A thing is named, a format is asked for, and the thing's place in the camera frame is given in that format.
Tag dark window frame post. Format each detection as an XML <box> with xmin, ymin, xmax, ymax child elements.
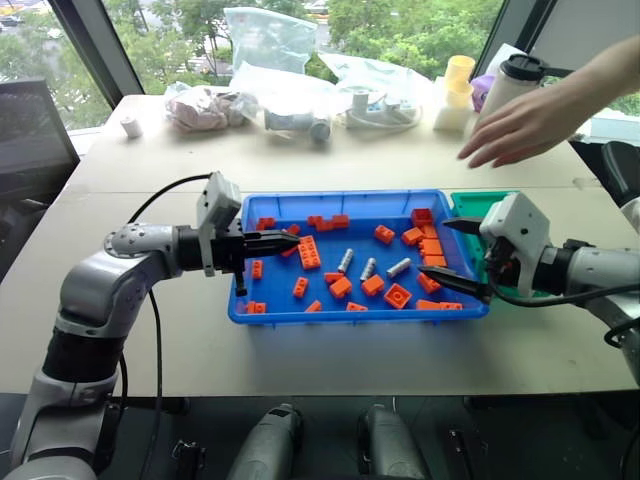
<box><xmin>47</xmin><ymin>0</ymin><xmax>146</xmax><ymax>109</ymax></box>
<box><xmin>472</xmin><ymin>0</ymin><xmax>561</xmax><ymax>81</ymax></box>

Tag large clear plastic bag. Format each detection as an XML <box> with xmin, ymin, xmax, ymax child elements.
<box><xmin>222</xmin><ymin>6</ymin><xmax>320</xmax><ymax>77</ymax></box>

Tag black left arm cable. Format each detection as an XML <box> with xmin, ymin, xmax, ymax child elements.
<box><xmin>118</xmin><ymin>172</ymin><xmax>214</xmax><ymax>474</ymax></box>

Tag plastic bag with white device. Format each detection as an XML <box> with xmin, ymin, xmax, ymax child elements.
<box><xmin>317</xmin><ymin>51</ymin><xmax>434</xmax><ymax>132</ymax></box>

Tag blue plastic tray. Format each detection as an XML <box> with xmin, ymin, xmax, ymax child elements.
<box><xmin>227</xmin><ymin>188</ymin><xmax>492</xmax><ymax>327</ymax></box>

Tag grey cylinder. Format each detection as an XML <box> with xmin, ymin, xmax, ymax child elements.
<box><xmin>308</xmin><ymin>116</ymin><xmax>333</xmax><ymax>145</ymax></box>

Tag square orange block with hole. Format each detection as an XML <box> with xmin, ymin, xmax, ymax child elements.
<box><xmin>383</xmin><ymin>282</ymin><xmax>414</xmax><ymax>311</ymax></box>

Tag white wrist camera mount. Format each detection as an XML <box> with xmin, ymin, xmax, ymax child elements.
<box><xmin>478</xmin><ymin>191</ymin><xmax>552</xmax><ymax>297</ymax></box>
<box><xmin>195</xmin><ymin>171</ymin><xmax>243</xmax><ymax>278</ymax></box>

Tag person's bare hand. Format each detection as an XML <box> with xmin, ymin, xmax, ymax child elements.
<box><xmin>456</xmin><ymin>82</ymin><xmax>599</xmax><ymax>170</ymax></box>

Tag plastic bag with pink contents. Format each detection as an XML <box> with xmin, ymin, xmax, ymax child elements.
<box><xmin>163</xmin><ymin>81</ymin><xmax>261</xmax><ymax>135</ymax></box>

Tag white bottle with black lid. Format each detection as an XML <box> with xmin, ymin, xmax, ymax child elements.
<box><xmin>478</xmin><ymin>53</ymin><xmax>574</xmax><ymax>126</ymax></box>

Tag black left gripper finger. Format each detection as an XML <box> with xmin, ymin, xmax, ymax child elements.
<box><xmin>243</xmin><ymin>243</ymin><xmax>301</xmax><ymax>260</ymax></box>
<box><xmin>243</xmin><ymin>229</ymin><xmax>302</xmax><ymax>246</ymax></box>

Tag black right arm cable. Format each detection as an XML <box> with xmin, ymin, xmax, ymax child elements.
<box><xmin>487</xmin><ymin>272</ymin><xmax>640</xmax><ymax>350</ymax></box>

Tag yellow plastic cup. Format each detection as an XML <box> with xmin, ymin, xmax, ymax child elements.
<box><xmin>444</xmin><ymin>54</ymin><xmax>477</xmax><ymax>108</ymax></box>

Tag black chair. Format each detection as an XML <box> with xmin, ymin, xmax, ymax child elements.
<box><xmin>568</xmin><ymin>138</ymin><xmax>640</xmax><ymax>209</ymax></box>

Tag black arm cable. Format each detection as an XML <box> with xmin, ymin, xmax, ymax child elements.
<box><xmin>118</xmin><ymin>172</ymin><xmax>214</xmax><ymax>474</ymax></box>
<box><xmin>487</xmin><ymin>272</ymin><xmax>640</xmax><ymax>350</ymax></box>

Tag orange 2x4 toy brick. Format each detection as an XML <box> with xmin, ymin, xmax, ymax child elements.
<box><xmin>297</xmin><ymin>234</ymin><xmax>323</xmax><ymax>272</ymax></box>

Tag plastic bag with grey parts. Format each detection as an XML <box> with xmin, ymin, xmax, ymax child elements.
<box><xmin>227</xmin><ymin>60</ymin><xmax>346</xmax><ymax>141</ymax></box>

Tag purple plastic object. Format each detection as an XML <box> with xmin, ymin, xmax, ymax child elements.
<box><xmin>469</xmin><ymin>73</ymin><xmax>497</xmax><ymax>114</ymax></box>

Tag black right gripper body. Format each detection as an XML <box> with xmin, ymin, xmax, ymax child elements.
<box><xmin>481</xmin><ymin>234</ymin><xmax>522</xmax><ymax>296</ymax></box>

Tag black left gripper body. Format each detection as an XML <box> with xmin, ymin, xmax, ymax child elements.
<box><xmin>208</xmin><ymin>225</ymin><xmax>249</xmax><ymax>298</ymax></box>

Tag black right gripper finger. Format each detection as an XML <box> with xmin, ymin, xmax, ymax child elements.
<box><xmin>442</xmin><ymin>216</ymin><xmax>484</xmax><ymax>234</ymax></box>
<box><xmin>416</xmin><ymin>265</ymin><xmax>494</xmax><ymax>305</ymax></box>

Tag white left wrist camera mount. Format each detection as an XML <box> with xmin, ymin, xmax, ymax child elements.
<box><xmin>195</xmin><ymin>171</ymin><xmax>243</xmax><ymax>278</ymax></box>

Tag grey rounded shape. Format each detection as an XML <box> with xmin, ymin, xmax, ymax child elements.
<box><xmin>356</xmin><ymin>403</ymin><xmax>431</xmax><ymax>480</ymax></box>
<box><xmin>224</xmin><ymin>402</ymin><xmax>305</xmax><ymax>480</ymax></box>

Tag green plastic tray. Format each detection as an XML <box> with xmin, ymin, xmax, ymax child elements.
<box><xmin>449</xmin><ymin>190</ymin><xmax>547</xmax><ymax>300</ymax></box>

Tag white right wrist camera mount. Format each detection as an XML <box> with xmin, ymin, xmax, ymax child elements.
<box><xmin>478</xmin><ymin>191</ymin><xmax>552</xmax><ymax>297</ymax></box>

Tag black monitor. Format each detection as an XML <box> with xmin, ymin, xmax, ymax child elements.
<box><xmin>0</xmin><ymin>78</ymin><xmax>82</xmax><ymax>202</ymax></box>

